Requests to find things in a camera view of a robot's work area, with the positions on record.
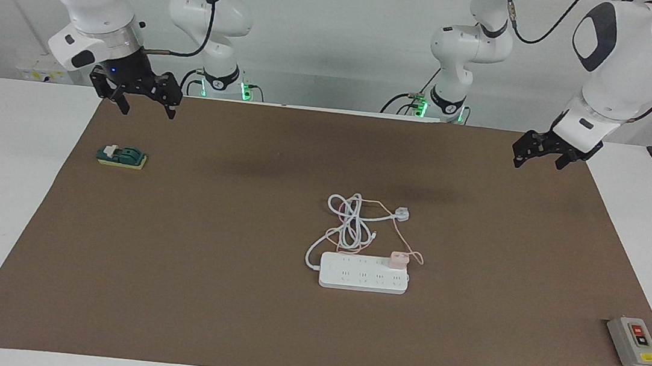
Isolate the black base cable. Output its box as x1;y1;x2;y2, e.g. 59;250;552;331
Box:
380;62;443;121
180;67;205;98

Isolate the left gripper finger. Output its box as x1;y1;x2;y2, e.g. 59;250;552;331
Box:
553;151;587;173
511;128;550;171

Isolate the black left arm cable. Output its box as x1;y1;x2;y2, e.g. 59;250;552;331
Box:
459;0;652;127

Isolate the grey on-off switch box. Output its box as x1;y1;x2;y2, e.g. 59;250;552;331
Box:
603;314;652;366

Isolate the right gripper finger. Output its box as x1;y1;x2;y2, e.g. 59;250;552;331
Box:
139;70;185;121
86;66;134;116

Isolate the white power strip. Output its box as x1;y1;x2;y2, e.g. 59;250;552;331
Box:
317;250;412;297

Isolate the brown table mat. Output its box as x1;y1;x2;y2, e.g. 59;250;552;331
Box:
0;74;652;366

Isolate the pink charger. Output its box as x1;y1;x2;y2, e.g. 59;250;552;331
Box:
387;250;412;273

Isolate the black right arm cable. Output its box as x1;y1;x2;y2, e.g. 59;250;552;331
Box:
143;0;218;62

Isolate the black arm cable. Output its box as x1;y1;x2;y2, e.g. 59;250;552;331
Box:
459;0;652;127
143;0;218;62

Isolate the white power strip cable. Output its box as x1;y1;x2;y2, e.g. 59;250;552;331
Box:
303;189;412;280

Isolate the green knife switch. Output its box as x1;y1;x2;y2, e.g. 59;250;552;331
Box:
96;143;149;172

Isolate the pink charging cable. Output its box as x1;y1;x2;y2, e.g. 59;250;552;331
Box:
324;194;431;265

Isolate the white wall socket box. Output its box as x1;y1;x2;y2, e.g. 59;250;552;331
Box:
14;61;75;86

